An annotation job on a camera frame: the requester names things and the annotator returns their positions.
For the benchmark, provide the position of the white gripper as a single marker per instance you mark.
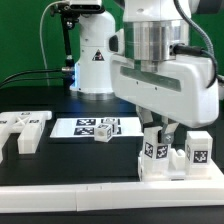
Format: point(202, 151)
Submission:
point(181, 90)

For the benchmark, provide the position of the white chair seat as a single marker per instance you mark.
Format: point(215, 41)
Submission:
point(176, 168)

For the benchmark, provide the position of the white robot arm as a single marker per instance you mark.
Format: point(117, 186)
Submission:
point(160, 60)

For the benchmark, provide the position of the white tagged cube nut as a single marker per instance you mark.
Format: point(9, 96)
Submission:
point(103, 132)
point(113, 121)

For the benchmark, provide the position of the white L-shaped fence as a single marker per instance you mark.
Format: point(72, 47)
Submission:
point(84, 176)

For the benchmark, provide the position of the white marker base plate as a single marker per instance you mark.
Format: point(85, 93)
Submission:
point(84, 127)

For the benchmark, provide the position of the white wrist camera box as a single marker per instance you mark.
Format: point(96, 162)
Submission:
point(116, 42)

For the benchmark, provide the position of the black camera on stand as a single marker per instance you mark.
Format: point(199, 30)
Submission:
point(70, 11)

